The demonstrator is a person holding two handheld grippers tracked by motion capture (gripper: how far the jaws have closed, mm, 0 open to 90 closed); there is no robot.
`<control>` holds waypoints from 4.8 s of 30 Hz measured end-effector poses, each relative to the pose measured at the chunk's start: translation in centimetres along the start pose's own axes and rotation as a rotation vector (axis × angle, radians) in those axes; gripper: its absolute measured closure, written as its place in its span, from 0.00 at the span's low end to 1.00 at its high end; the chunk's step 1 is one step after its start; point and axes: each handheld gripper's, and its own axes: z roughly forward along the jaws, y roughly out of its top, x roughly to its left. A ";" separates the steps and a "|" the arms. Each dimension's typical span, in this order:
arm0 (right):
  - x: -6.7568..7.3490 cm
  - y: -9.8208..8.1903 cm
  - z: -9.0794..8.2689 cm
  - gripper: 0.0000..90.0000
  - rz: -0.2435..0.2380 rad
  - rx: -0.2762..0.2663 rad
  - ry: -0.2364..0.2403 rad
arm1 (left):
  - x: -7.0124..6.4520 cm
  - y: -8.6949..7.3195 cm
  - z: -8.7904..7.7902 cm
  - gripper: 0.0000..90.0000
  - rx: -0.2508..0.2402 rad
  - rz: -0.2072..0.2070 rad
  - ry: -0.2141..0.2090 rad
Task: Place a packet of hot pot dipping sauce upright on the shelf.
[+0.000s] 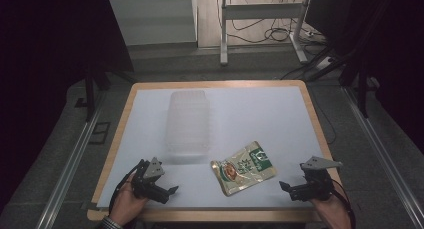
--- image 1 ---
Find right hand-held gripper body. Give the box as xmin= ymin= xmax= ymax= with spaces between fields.
xmin=289 ymin=155 xmax=344 ymax=203

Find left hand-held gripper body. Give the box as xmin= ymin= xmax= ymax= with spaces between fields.
xmin=130 ymin=156 xmax=171 ymax=205

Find person's left hand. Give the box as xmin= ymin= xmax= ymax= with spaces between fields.
xmin=109 ymin=181 xmax=150 ymax=227

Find person's right hand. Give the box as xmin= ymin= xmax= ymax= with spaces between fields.
xmin=311 ymin=192 xmax=353 ymax=229

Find green and beige snack packet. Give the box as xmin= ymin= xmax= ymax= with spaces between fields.
xmin=209 ymin=140 xmax=278 ymax=198

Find white table mat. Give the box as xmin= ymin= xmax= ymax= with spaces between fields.
xmin=97 ymin=86 xmax=326 ymax=209

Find clear plastic container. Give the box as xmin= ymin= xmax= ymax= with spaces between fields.
xmin=165 ymin=89 xmax=212 ymax=158

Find black metal stand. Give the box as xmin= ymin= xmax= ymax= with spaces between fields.
xmin=338 ymin=52 xmax=381 ymax=119
xmin=74 ymin=63 xmax=113 ymax=123

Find white power strip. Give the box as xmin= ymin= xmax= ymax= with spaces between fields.
xmin=314 ymin=56 xmax=335 ymax=72

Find black curtain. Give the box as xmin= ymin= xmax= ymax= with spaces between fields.
xmin=0 ymin=0 xmax=134 ymax=203
xmin=304 ymin=0 xmax=424 ymax=153

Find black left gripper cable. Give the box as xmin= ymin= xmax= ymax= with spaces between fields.
xmin=108 ymin=168 xmax=139 ymax=217

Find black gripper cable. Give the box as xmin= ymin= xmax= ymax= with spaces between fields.
xmin=330 ymin=178 xmax=357 ymax=229
xmin=108 ymin=168 xmax=139 ymax=217

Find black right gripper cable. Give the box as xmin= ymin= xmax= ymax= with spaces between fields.
xmin=330 ymin=178 xmax=357 ymax=229

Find thin black cable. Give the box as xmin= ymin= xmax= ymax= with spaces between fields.
xmin=305 ymin=85 xmax=337 ymax=146

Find aluminium floor rail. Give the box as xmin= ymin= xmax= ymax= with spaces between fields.
xmin=342 ymin=86 xmax=424 ymax=229
xmin=35 ymin=90 xmax=107 ymax=229

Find black floor cables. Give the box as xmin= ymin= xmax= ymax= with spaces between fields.
xmin=228 ymin=0 xmax=323 ymax=46

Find white wall panel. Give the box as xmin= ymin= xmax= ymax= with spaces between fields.
xmin=108 ymin=0 xmax=198 ymax=47

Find white metal desk frame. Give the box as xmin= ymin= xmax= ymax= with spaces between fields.
xmin=218 ymin=0 xmax=314 ymax=67

